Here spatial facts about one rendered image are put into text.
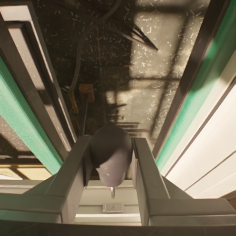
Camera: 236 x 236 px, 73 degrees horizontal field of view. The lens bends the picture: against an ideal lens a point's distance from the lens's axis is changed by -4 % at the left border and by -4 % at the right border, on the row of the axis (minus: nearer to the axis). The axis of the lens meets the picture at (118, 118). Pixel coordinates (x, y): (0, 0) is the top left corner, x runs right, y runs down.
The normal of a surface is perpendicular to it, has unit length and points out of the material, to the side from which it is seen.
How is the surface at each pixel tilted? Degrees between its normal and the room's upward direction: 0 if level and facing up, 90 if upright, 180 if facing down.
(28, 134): 0
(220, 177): 90
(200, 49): 90
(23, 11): 0
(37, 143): 0
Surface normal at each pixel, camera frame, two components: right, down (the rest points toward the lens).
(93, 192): 0.02, -0.61
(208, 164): -1.00, 0.00
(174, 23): 0.01, 0.79
